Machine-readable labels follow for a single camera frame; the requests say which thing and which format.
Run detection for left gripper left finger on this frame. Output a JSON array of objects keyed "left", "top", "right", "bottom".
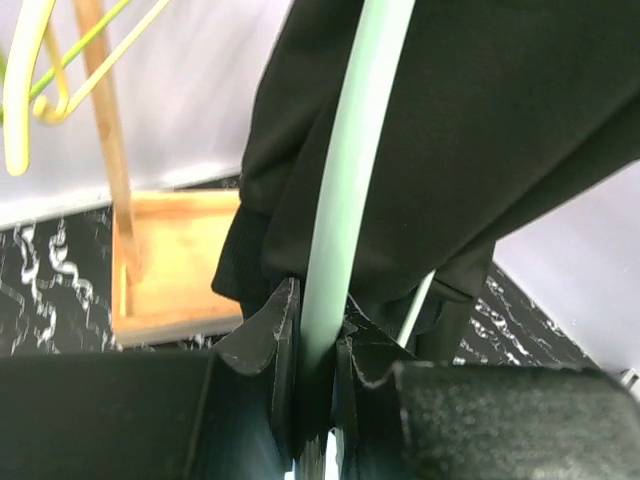
[{"left": 1, "top": 279, "right": 300, "bottom": 479}]

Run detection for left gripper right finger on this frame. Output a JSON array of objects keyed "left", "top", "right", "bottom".
[{"left": 334, "top": 302, "right": 639, "bottom": 479}]

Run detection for black trousers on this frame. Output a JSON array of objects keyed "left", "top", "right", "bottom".
[{"left": 212, "top": 1, "right": 639, "bottom": 362}]

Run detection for mint green hanger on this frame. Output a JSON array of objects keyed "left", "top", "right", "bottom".
[{"left": 294, "top": 0, "right": 436, "bottom": 480}]

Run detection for green plastic hanger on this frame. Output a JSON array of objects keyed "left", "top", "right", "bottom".
[{"left": 2, "top": 0, "right": 131, "bottom": 125}]

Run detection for yellow plastic hanger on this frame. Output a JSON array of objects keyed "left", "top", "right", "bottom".
[{"left": 2, "top": 1, "right": 168, "bottom": 176}]

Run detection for wooden clothes rack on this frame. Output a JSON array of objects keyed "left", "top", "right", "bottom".
[{"left": 74, "top": 1, "right": 242, "bottom": 346}]

